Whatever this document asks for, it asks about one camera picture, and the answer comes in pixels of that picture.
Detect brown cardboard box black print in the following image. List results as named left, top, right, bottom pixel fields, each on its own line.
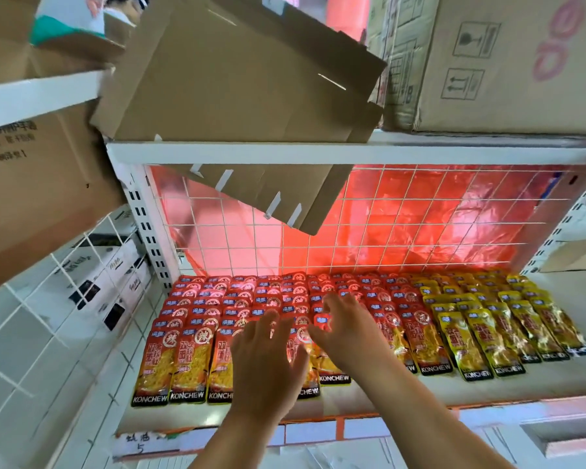
left=0, top=100, right=126, bottom=296

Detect rows of red snack packets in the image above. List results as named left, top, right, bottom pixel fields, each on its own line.
left=130, top=271, right=454, bottom=407

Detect white metal shelf rack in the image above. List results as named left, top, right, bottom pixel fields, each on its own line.
left=0, top=68, right=114, bottom=133
left=54, top=129, right=586, bottom=469

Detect white printed carton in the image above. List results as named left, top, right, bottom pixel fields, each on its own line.
left=53, top=238, right=147, bottom=310
left=103, top=259, right=153, bottom=333
left=71, top=205, right=138, bottom=250

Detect flattened brown cardboard piece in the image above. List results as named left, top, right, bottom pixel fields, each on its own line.
left=90, top=0, right=388, bottom=236

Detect person's left forearm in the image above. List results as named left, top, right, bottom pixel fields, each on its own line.
left=189, top=409, right=285, bottom=469

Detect plain brown cardboard box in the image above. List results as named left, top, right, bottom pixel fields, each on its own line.
left=0, top=0, right=137, bottom=87

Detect white wire grid side panel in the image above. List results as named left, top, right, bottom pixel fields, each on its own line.
left=0, top=210, right=164, bottom=469

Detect small tan cardboard box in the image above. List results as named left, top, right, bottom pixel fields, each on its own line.
left=539, top=237, right=586, bottom=274

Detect person's right forearm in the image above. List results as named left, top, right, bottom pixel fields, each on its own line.
left=356, top=355, right=514, bottom=469

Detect handwritten white paper label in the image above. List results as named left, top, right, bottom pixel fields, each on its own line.
left=111, top=431, right=179, bottom=459

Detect person's left hand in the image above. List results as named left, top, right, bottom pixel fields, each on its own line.
left=230, top=310, right=310, bottom=420

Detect rows of yellow snack packets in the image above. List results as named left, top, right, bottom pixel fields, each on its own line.
left=410, top=271, right=586, bottom=382

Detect person's right hand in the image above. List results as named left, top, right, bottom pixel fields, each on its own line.
left=307, top=292, right=396, bottom=381

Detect large cardboard box pink print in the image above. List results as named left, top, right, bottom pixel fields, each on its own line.
left=366, top=0, right=586, bottom=137

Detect teal and white package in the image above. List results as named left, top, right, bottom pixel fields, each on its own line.
left=29, top=0, right=109, bottom=46

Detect red plastic sheet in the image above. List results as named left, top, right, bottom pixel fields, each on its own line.
left=150, top=165, right=569, bottom=276

